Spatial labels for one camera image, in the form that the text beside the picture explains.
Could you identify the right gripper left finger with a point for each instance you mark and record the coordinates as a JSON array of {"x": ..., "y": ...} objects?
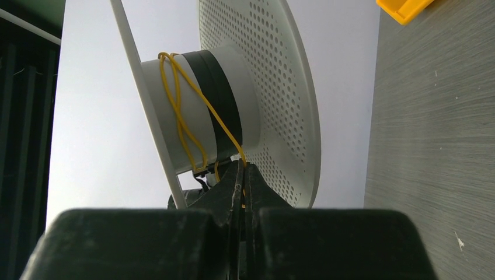
[{"x": 199, "y": 242}]

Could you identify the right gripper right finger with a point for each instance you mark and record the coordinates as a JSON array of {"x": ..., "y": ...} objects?
[{"x": 283, "y": 242}]

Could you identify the white plastic spool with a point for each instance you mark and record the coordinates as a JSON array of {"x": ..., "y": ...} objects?
[{"x": 247, "y": 94}]

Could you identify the small yellow block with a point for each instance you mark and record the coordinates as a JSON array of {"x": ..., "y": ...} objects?
[{"x": 403, "y": 11}]

